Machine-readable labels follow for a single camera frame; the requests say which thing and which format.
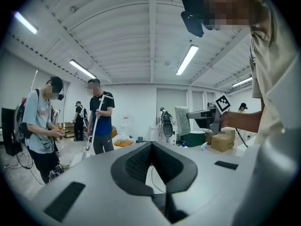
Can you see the black oval backpack unit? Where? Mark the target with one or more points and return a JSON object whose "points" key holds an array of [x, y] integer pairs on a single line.
{"points": [[167, 131]]}

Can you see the small teal bin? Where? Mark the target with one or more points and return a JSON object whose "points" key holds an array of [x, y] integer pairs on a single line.
{"points": [[140, 140]]}

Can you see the white plastic bag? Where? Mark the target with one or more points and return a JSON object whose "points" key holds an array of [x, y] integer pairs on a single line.
{"points": [[122, 142]]}

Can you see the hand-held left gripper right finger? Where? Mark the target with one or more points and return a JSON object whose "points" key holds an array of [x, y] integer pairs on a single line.
{"points": [[178, 168]]}

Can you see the person's right forearm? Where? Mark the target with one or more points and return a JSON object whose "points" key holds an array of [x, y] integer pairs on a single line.
{"points": [[244, 120]]}

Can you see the green glittery scouring sponge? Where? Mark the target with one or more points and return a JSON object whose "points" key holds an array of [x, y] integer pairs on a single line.
{"points": [[182, 121]]}

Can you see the teal spray bottle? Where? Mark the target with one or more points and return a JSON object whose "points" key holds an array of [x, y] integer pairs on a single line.
{"points": [[204, 147]]}

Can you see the white roller blind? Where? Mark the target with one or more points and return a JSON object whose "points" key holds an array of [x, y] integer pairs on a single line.
{"points": [[210, 98], [171, 100], [197, 102]]}

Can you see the light wooden table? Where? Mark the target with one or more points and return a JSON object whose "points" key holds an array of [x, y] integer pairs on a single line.
{"points": [[69, 126]]}

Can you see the large cardboard box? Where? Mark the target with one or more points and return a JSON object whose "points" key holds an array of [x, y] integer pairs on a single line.
{"points": [[222, 143]]}

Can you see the dark green bin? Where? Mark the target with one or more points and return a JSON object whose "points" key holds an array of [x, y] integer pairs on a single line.
{"points": [[192, 140]]}

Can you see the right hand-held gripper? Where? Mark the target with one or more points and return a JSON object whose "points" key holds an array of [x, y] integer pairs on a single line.
{"points": [[222, 103]]}

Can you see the white water dispenser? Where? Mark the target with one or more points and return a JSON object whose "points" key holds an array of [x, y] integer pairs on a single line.
{"points": [[125, 126]]}

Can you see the long ceiling light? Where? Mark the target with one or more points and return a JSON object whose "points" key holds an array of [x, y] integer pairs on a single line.
{"points": [[82, 69], [242, 81], [187, 59], [26, 22]]}

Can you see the small cardboard box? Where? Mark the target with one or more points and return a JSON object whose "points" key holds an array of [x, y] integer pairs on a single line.
{"points": [[208, 138]]}

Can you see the person's beige shirt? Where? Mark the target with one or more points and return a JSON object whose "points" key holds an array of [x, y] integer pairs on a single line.
{"points": [[275, 67]]}

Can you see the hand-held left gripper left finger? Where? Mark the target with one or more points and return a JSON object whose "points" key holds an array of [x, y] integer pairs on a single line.
{"points": [[127, 171]]}

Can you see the medium cardboard box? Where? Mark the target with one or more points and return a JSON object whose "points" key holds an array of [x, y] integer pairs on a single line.
{"points": [[228, 131]]}

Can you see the person's black head camera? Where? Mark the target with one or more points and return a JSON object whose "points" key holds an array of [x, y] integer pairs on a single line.
{"points": [[192, 22]]}

